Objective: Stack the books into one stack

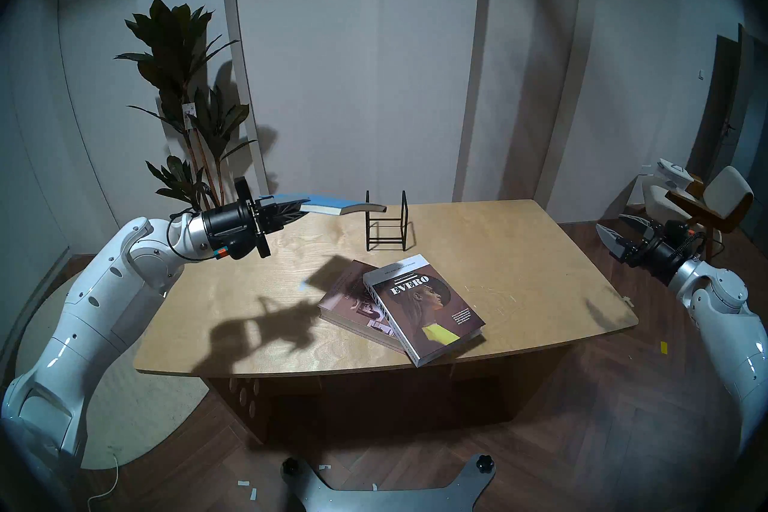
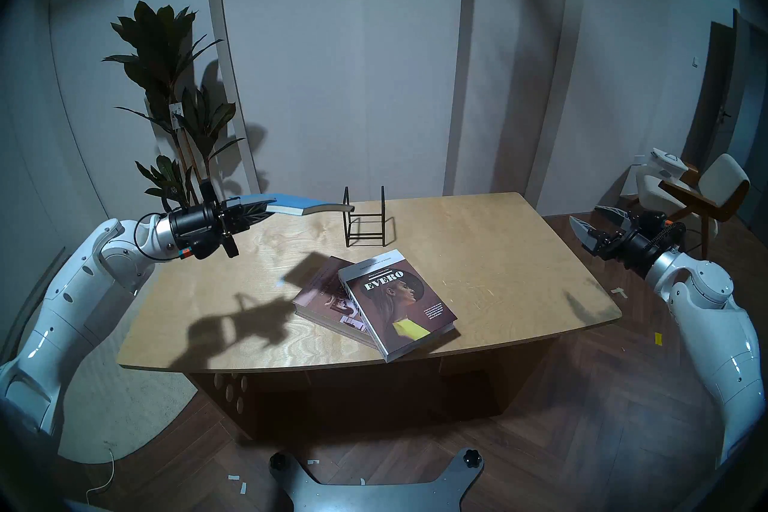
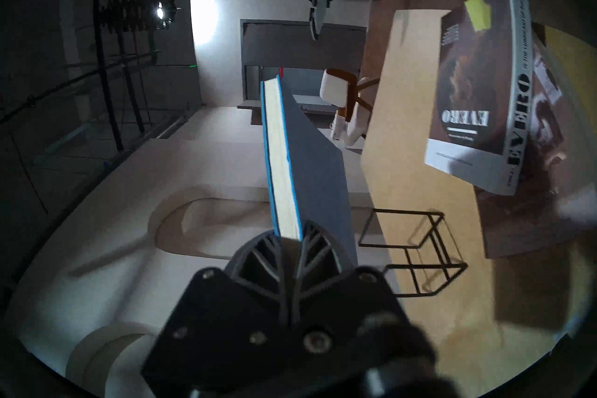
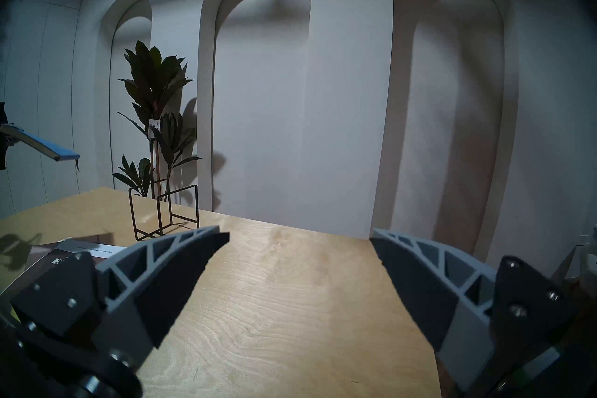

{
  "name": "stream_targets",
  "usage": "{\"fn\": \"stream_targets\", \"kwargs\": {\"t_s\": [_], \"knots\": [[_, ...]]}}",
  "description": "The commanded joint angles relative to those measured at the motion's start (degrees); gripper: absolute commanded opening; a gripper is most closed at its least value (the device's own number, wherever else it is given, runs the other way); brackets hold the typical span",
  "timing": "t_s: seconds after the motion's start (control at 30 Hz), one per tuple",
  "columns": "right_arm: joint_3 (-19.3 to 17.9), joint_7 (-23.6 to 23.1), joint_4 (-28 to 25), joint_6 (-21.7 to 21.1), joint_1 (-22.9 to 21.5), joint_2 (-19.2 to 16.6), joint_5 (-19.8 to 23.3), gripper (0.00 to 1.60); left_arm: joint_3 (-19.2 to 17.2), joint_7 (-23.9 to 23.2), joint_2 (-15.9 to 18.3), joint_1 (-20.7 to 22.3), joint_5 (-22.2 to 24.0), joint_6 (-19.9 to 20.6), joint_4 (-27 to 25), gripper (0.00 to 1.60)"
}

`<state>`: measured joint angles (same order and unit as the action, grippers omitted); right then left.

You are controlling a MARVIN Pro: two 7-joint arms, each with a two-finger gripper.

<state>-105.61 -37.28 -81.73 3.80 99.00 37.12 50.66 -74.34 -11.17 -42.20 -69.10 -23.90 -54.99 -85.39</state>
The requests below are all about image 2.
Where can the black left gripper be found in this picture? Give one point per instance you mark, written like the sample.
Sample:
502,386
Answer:
201,229

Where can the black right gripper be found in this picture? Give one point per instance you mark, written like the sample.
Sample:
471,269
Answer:
642,244

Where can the blue cover book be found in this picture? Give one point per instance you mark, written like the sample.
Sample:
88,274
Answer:
294,203

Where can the large brown HOMES book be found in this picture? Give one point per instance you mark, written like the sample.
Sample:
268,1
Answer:
315,295

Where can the dark book with yellow mark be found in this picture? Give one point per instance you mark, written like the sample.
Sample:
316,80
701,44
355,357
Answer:
396,307

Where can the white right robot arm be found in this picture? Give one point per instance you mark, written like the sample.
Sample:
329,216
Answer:
708,325

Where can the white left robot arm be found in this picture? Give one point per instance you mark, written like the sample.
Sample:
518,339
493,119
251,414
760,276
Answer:
72,289

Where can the white plastic device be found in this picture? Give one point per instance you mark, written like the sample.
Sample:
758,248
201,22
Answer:
667,161

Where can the wooden table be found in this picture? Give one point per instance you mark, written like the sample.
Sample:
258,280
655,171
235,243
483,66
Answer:
510,259

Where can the white plant tag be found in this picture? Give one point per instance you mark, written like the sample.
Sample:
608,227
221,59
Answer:
176,116

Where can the wooden armchair with white cushions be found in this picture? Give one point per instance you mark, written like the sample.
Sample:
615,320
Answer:
723,181

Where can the grey door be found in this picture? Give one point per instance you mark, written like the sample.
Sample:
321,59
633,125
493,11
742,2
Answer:
720,97

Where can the dark green potted plant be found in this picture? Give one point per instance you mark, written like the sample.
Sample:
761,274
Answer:
162,55

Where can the round cream rug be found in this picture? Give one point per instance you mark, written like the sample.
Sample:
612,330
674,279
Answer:
138,397

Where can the black knob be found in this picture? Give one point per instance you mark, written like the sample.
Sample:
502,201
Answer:
280,462
472,458

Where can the grey metal base plate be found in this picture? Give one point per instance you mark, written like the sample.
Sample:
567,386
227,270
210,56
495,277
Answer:
372,496

